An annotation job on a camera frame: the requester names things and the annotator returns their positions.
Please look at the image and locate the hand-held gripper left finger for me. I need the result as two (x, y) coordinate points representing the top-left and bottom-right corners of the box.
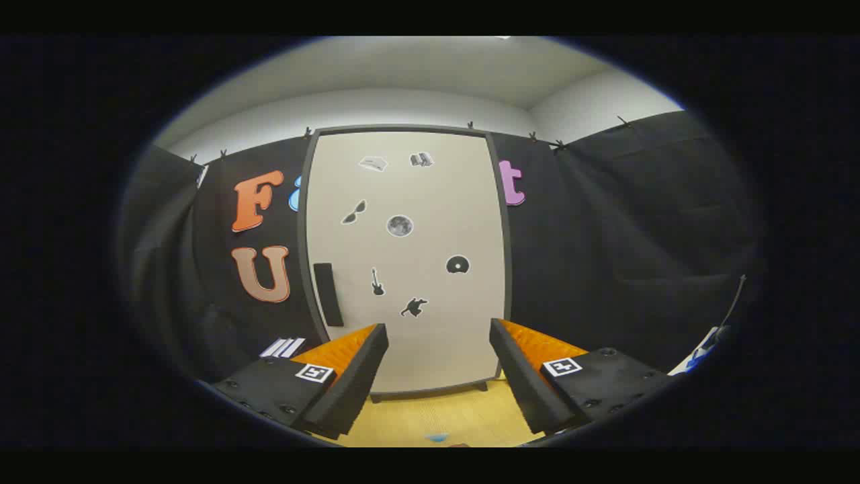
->
(212, 323), (390, 441)

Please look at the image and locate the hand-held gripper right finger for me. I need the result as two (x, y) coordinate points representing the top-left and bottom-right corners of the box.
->
(489, 319), (676, 436)

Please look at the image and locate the beige cabinet door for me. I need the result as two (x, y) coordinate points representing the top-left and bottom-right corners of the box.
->
(304, 130), (506, 395)

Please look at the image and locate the grey cabinet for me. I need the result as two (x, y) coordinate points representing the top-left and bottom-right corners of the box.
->
(298, 124), (513, 404)

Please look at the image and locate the black backdrop cloth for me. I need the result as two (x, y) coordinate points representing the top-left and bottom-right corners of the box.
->
(118, 111), (763, 384)

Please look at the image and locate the white blue object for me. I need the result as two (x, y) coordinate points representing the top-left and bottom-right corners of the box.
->
(669, 326), (730, 376)

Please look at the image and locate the black door handle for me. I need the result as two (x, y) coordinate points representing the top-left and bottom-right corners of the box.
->
(313, 263), (345, 327)

